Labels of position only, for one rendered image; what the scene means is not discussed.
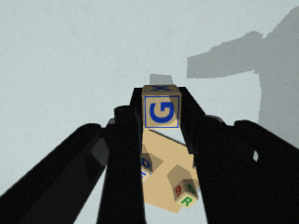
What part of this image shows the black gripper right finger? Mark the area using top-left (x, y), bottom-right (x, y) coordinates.
top-left (178, 87), bottom-right (299, 224)

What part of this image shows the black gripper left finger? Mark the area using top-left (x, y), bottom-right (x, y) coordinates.
top-left (0, 88), bottom-right (147, 224)

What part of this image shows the tan flat mat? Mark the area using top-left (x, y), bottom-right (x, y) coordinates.
top-left (141, 129), bottom-right (199, 214)

